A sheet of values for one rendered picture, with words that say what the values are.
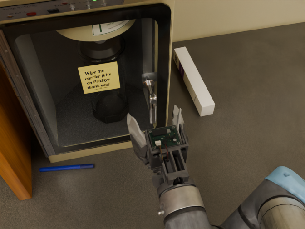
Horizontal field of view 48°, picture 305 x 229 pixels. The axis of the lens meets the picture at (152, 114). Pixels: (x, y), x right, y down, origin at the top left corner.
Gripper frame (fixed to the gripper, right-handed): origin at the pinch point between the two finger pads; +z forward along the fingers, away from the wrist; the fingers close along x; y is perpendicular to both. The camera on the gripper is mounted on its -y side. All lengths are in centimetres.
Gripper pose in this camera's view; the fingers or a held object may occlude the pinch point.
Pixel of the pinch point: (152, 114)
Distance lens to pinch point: 74.9
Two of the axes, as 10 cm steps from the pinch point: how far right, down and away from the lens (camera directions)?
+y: 0.0, -6.1, -7.9
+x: -9.7, 1.8, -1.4
